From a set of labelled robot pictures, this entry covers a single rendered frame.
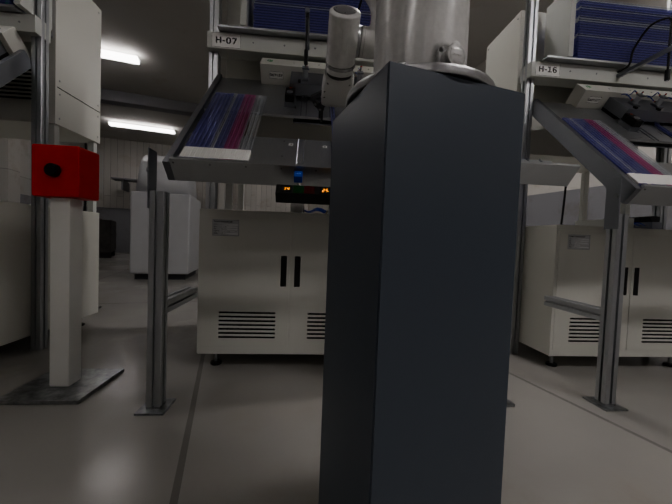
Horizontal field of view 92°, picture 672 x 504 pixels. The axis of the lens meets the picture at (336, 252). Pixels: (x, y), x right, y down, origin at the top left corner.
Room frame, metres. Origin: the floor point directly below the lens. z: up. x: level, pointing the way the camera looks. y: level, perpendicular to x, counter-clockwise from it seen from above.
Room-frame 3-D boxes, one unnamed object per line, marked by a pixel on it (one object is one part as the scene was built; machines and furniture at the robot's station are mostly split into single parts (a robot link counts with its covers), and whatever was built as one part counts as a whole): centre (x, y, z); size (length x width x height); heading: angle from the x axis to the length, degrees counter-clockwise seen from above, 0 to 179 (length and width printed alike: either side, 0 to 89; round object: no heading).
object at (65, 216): (1.05, 0.88, 0.39); 0.24 x 0.24 x 0.78; 5
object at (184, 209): (3.93, 2.04, 0.72); 0.79 x 0.65 x 1.43; 18
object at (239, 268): (1.58, 0.20, 0.31); 0.70 x 0.65 x 0.62; 95
